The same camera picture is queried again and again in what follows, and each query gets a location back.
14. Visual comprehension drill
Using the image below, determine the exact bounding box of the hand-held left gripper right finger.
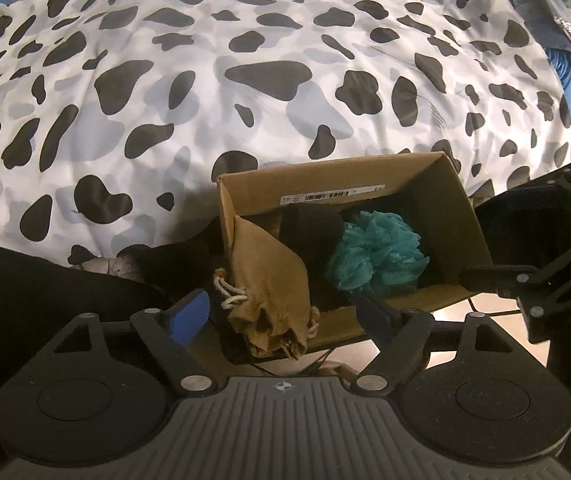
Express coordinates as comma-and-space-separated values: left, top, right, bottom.
349, 293, 522, 402

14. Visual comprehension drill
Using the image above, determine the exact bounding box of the tan drawstring pouch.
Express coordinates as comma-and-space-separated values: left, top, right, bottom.
212, 214, 323, 361

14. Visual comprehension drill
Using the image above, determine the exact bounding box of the brown cardboard box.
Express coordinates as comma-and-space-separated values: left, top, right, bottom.
216, 151, 497, 357

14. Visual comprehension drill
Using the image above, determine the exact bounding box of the cow print blanket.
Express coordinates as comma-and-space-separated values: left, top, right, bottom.
0, 0, 571, 272

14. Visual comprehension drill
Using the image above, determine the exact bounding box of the teal bath loofah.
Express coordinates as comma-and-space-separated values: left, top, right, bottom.
325, 209, 431, 295

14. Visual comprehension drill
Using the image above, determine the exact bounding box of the person's left leg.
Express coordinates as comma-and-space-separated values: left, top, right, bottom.
0, 236, 227, 413

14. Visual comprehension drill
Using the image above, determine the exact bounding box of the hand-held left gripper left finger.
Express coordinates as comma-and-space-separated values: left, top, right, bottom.
40, 288, 220, 402

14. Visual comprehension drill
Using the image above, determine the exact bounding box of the black soft cloth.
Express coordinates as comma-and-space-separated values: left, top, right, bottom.
278, 204, 347, 312

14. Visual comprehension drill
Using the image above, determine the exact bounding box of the blue knitted cloth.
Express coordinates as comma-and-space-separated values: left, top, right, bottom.
544, 45, 571, 87

